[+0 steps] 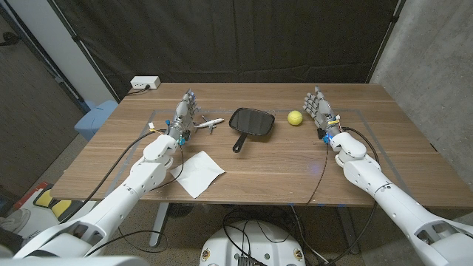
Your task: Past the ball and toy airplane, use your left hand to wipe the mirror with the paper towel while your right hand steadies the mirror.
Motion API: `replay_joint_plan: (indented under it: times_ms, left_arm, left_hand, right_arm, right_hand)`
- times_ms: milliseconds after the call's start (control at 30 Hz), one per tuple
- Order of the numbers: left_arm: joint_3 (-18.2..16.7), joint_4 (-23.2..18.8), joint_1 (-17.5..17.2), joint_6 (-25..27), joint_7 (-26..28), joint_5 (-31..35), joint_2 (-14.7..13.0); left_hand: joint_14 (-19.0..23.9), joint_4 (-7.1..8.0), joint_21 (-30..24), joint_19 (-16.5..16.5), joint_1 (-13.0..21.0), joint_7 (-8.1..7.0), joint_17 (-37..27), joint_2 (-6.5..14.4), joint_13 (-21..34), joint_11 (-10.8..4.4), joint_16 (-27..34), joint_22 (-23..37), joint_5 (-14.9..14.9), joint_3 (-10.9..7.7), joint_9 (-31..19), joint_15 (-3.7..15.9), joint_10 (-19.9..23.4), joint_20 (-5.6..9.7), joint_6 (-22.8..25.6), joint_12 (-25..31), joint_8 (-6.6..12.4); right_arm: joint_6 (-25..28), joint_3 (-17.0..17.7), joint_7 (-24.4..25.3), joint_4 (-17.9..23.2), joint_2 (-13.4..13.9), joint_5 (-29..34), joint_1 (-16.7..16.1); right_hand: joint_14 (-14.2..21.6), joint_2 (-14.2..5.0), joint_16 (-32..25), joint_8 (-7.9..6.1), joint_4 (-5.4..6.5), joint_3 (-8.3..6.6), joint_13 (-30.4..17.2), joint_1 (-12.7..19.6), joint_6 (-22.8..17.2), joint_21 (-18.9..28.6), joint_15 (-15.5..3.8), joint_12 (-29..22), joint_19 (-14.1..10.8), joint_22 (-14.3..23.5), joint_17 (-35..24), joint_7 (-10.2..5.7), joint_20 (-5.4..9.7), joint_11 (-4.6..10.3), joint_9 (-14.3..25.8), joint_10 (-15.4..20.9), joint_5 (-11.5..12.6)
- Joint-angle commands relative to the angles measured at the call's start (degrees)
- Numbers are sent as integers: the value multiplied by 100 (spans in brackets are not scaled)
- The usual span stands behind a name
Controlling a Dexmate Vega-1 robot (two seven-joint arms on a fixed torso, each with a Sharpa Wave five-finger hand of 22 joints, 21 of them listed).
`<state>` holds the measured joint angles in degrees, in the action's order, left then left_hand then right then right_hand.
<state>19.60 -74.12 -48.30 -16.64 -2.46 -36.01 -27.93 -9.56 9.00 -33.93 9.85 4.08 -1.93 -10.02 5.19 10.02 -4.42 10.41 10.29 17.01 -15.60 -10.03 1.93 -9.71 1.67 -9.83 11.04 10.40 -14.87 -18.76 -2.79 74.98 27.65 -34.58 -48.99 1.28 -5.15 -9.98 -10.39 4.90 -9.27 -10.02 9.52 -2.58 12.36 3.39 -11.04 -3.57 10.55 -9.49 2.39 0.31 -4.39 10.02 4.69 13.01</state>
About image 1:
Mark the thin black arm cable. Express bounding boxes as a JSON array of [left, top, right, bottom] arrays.
[[304, 143, 330, 208], [149, 143, 185, 192]]

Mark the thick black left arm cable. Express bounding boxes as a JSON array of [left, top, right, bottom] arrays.
[[58, 127, 169, 224]]

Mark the grey sneaker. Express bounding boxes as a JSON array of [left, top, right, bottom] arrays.
[[0, 208, 33, 234]]

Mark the white paper towel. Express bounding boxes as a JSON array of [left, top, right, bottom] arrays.
[[169, 150, 226, 200]]

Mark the white robot torso base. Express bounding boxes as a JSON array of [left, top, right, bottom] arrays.
[[199, 220, 307, 266]]

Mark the dark round floor fan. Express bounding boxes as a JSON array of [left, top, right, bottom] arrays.
[[168, 202, 195, 219]]

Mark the white toy airplane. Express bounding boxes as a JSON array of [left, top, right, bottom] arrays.
[[192, 115, 225, 134]]

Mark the white power strip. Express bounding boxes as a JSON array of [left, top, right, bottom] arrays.
[[130, 75, 162, 90]]

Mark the black backdrop stand pole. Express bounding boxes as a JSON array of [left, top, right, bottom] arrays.
[[47, 0, 121, 103], [366, 0, 406, 84]]

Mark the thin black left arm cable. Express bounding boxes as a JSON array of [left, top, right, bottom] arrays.
[[149, 143, 185, 192]]

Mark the yellow and black floor item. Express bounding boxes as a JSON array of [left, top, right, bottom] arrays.
[[33, 186, 84, 222]]

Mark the white table leg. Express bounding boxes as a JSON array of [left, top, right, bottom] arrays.
[[149, 202, 170, 248]]

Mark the black backdrop curtain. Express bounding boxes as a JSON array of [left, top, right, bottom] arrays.
[[47, 0, 406, 101]]

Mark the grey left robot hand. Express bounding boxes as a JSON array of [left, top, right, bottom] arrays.
[[166, 88, 201, 146]]

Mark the grey table leg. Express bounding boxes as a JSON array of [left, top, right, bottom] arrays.
[[335, 206, 361, 256]]

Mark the light blue bin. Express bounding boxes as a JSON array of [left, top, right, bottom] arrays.
[[74, 99, 119, 142]]

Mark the yellow tennis ball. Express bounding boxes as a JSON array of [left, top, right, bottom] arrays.
[[287, 109, 304, 126]]

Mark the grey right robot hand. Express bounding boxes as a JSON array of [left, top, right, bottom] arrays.
[[302, 86, 343, 143]]

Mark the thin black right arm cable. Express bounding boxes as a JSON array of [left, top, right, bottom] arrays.
[[304, 143, 330, 208]]

